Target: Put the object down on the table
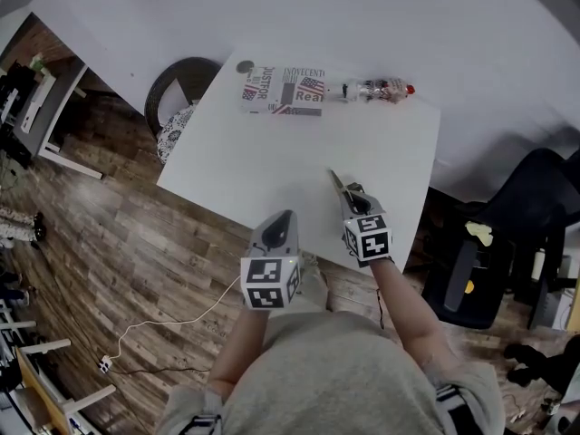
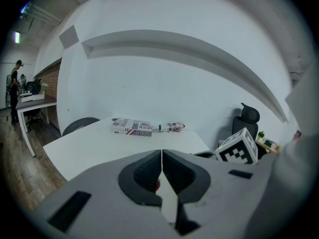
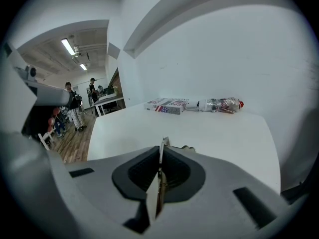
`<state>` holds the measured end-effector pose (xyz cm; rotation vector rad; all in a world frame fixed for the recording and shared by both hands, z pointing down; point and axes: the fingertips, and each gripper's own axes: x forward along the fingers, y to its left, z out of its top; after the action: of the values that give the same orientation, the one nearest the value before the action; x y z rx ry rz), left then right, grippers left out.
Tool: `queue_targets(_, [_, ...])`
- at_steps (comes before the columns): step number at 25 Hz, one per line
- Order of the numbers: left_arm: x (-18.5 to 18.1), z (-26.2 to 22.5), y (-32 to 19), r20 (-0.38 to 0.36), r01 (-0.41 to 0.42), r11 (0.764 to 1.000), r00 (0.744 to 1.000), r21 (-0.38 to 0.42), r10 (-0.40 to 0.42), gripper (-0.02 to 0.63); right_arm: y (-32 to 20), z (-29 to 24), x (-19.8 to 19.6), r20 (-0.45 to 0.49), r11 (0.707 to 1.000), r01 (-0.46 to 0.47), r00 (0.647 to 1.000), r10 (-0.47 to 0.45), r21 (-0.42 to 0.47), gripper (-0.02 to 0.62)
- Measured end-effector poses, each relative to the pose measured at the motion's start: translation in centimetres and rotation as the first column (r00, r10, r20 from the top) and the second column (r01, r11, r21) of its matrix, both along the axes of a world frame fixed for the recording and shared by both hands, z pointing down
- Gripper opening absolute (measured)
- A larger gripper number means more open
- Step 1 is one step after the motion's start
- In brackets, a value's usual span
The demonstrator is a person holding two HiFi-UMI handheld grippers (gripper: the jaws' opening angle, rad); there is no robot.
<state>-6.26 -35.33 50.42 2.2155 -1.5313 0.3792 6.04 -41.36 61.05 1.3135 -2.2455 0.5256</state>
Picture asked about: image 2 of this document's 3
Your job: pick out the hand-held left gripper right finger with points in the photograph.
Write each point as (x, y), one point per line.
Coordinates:
(219, 188)

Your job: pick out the dark green round object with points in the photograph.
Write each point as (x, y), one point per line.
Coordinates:
(268, 142)

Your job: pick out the wooden shelf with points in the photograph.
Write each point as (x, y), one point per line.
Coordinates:
(269, 146)

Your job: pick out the printed paper box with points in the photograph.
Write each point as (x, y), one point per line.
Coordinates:
(132, 128)

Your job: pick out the black round-back chair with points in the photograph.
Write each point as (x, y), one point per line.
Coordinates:
(79, 124)

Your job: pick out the small green potted plant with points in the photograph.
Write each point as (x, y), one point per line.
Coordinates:
(261, 134)

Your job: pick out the black desk chair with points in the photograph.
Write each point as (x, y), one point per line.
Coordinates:
(35, 101)

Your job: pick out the flat white box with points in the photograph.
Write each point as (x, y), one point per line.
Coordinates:
(32, 98)

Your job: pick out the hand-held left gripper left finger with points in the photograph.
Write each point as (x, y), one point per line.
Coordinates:
(104, 195)

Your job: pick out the white vase with flowers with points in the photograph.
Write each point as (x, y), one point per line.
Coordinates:
(44, 88)

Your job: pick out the white table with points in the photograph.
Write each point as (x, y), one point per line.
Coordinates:
(112, 148)

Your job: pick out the long ceiling light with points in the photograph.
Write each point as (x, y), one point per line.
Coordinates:
(17, 37)

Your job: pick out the person's grey shirt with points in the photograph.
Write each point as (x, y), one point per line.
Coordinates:
(294, 158)

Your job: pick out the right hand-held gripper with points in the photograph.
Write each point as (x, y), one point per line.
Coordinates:
(236, 151)

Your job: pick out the black mesh office chair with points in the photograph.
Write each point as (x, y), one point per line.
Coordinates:
(246, 126)

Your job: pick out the grey top desk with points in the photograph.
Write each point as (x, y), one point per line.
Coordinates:
(32, 103)

